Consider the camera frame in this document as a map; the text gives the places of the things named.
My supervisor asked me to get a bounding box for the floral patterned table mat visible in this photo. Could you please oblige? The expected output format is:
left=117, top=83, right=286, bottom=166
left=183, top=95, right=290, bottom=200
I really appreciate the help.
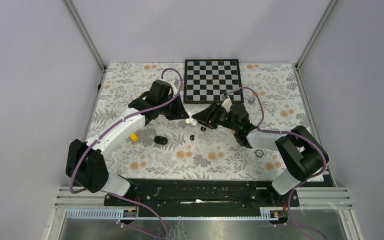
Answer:
left=76, top=62, right=325, bottom=182

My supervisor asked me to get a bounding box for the slotted grey cable duct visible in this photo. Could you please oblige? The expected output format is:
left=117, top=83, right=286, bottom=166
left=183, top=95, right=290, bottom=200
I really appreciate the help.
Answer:
left=65, top=207, right=287, bottom=222

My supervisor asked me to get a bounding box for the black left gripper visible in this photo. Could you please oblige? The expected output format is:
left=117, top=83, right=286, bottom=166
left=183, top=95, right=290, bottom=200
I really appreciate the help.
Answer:
left=159, top=93, right=190, bottom=121

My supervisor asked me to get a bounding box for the small grey cube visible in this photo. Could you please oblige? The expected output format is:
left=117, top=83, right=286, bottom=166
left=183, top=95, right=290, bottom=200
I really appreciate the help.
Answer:
left=247, top=96, right=256, bottom=105

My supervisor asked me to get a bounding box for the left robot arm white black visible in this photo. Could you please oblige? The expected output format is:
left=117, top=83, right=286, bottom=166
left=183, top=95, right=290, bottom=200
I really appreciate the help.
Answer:
left=65, top=80, right=189, bottom=206

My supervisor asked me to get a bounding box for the black white checkerboard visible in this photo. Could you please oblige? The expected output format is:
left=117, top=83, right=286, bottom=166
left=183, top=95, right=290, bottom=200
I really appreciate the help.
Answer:
left=183, top=59, right=244, bottom=104

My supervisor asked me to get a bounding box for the yellow block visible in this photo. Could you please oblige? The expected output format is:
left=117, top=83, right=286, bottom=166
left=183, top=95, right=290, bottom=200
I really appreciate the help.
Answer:
left=129, top=133, right=139, bottom=142

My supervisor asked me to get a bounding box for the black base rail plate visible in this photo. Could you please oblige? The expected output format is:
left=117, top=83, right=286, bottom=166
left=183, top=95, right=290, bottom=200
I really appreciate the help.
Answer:
left=104, top=178, right=300, bottom=218

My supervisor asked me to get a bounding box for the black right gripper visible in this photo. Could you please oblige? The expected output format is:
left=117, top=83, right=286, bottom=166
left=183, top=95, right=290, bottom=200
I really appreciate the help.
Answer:
left=191, top=100, right=239, bottom=132

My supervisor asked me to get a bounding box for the black oval earbud case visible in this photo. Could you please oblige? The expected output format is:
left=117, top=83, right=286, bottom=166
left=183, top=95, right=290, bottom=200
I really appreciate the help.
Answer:
left=153, top=135, right=168, bottom=145

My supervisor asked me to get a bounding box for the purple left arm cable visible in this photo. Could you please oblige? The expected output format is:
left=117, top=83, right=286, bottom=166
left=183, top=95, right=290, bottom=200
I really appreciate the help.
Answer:
left=68, top=67, right=185, bottom=239

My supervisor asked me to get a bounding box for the white earbud charging case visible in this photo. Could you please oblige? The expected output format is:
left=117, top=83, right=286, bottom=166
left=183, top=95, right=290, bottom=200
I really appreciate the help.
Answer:
left=185, top=112, right=198, bottom=126

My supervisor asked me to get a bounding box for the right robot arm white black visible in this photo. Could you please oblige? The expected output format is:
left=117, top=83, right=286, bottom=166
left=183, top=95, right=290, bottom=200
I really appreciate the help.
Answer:
left=192, top=101, right=329, bottom=206

